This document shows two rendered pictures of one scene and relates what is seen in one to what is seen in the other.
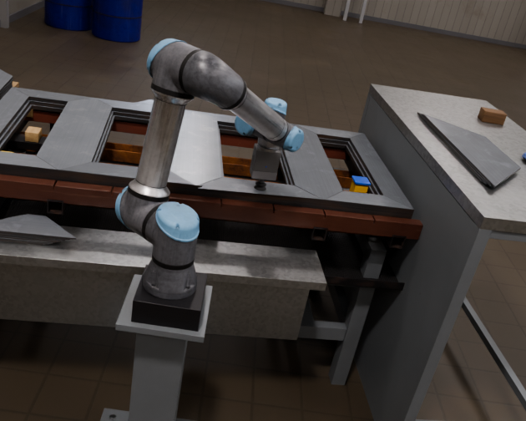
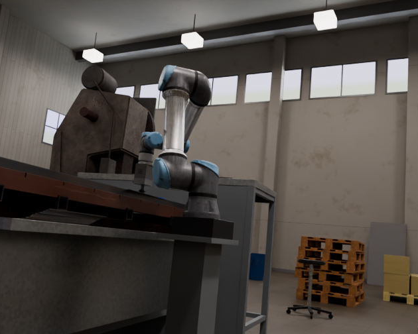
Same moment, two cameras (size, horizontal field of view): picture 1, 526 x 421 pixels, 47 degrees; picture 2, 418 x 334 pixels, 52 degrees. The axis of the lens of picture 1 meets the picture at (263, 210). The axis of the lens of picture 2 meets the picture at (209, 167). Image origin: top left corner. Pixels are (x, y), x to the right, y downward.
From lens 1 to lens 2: 2.04 m
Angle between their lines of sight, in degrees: 66
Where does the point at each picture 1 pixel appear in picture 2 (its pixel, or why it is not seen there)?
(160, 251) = (210, 185)
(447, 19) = not seen: outside the picture
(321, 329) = not seen: hidden behind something
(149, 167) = (180, 138)
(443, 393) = not seen: outside the picture
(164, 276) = (214, 203)
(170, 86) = (187, 87)
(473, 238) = (251, 192)
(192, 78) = (204, 81)
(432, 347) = (247, 262)
